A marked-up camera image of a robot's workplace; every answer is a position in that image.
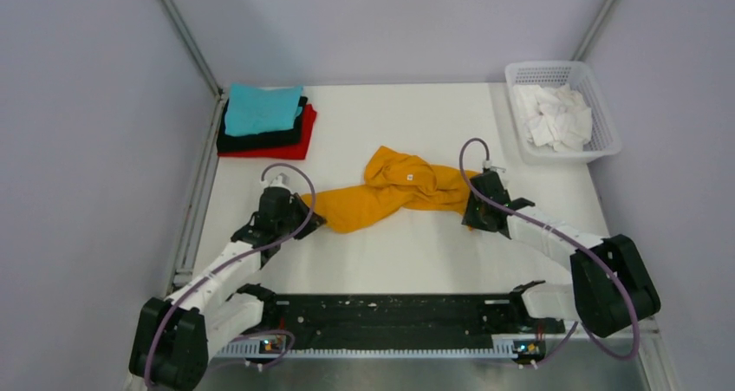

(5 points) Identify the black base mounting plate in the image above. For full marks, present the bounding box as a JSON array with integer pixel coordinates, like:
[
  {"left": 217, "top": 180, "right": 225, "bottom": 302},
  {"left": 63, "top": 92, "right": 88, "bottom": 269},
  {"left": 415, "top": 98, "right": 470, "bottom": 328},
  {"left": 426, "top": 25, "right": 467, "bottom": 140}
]
[{"left": 247, "top": 293, "right": 566, "bottom": 351}]

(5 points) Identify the white plastic basket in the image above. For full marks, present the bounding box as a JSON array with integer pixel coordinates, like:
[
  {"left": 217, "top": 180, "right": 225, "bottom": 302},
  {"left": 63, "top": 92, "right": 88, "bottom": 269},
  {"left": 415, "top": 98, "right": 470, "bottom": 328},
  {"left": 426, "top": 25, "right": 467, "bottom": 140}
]
[{"left": 505, "top": 61, "right": 621, "bottom": 165}]

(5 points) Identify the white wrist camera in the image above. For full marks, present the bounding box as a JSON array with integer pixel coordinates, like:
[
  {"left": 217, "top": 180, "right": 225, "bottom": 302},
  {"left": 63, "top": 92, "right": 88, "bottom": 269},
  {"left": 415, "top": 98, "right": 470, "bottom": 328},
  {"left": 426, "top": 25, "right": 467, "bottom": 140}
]
[
  {"left": 262, "top": 173, "right": 290, "bottom": 191},
  {"left": 482, "top": 159, "right": 506, "bottom": 174}
]

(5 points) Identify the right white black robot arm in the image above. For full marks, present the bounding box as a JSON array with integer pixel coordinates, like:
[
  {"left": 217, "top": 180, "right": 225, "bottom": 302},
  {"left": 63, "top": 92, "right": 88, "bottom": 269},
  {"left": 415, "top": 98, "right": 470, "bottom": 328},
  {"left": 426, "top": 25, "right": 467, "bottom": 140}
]
[{"left": 463, "top": 169, "right": 661, "bottom": 337}]

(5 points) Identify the white slotted cable duct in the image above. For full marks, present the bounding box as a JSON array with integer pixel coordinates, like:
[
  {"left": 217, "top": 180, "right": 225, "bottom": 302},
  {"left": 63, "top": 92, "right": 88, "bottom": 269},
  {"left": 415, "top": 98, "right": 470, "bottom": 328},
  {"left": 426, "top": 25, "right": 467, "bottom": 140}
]
[{"left": 215, "top": 339, "right": 546, "bottom": 361}]

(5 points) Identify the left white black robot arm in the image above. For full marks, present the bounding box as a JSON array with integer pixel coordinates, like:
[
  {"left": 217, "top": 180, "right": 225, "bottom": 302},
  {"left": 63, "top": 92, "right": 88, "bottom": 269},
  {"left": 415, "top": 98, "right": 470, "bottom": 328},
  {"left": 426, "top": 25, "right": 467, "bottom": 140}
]
[{"left": 128, "top": 183, "right": 325, "bottom": 390}]

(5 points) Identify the folded red t shirt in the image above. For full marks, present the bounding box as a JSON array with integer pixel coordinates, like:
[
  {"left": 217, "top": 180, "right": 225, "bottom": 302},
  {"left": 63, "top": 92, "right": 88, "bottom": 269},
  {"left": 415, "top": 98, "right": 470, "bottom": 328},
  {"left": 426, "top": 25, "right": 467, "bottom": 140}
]
[{"left": 217, "top": 103, "right": 317, "bottom": 160}]

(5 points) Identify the left aluminium frame post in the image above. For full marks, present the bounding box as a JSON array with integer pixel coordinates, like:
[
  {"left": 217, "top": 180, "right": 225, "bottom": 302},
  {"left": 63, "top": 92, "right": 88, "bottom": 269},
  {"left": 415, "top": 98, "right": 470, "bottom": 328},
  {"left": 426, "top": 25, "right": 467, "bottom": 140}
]
[{"left": 159, "top": 0, "right": 224, "bottom": 99}]

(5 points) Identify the left side aluminium rail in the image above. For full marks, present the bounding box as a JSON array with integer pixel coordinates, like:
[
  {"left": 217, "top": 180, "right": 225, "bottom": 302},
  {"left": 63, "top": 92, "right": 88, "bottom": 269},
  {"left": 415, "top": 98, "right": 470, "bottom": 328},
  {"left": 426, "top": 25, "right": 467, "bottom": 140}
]
[{"left": 170, "top": 94, "right": 227, "bottom": 290}]

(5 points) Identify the orange t shirt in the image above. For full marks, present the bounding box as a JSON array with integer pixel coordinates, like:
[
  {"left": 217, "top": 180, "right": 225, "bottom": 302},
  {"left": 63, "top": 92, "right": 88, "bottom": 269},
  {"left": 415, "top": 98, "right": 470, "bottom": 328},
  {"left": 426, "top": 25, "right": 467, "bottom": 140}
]
[{"left": 301, "top": 147, "right": 471, "bottom": 233}]

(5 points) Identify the right aluminium frame post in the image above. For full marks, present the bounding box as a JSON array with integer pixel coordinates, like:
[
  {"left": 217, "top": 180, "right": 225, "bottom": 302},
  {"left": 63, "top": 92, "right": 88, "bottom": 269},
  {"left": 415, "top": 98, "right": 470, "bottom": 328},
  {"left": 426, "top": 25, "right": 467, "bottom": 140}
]
[{"left": 571, "top": 0, "right": 621, "bottom": 62}]

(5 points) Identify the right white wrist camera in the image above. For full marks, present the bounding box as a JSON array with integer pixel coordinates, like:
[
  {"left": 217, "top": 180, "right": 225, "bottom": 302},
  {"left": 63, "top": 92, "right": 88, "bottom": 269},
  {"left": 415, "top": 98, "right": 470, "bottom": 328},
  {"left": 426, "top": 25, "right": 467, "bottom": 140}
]
[{"left": 482, "top": 159, "right": 506, "bottom": 174}]

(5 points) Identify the folded black t shirt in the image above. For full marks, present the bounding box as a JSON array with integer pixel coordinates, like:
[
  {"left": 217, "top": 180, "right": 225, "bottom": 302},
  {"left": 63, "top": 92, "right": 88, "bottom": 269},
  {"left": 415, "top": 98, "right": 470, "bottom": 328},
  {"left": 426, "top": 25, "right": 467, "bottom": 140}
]
[{"left": 216, "top": 96, "right": 308, "bottom": 153}]

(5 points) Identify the crumpled white t shirt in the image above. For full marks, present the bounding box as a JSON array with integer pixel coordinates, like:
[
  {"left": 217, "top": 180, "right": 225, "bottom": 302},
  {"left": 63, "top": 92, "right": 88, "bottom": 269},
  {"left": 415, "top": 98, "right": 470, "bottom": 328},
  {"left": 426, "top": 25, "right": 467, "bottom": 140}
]
[{"left": 512, "top": 84, "right": 593, "bottom": 152}]

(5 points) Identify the aluminium frame post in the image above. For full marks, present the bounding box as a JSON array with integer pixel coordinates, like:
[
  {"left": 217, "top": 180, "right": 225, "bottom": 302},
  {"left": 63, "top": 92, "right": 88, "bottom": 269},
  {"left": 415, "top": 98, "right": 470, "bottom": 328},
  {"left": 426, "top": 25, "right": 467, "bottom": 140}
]
[
  {"left": 571, "top": 0, "right": 621, "bottom": 62},
  {"left": 159, "top": 0, "right": 224, "bottom": 99}
]

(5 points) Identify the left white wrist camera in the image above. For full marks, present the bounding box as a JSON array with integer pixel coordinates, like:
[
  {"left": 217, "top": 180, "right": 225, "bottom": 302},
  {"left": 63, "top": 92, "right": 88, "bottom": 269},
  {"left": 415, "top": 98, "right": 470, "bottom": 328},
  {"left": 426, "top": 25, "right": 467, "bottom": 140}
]
[{"left": 262, "top": 173, "right": 290, "bottom": 191}]

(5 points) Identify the folded teal t shirt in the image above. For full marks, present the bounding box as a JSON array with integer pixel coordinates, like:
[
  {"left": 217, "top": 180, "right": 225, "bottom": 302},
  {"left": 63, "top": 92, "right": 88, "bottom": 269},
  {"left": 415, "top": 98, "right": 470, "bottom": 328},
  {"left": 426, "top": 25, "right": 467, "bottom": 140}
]
[{"left": 224, "top": 83, "right": 303, "bottom": 137}]

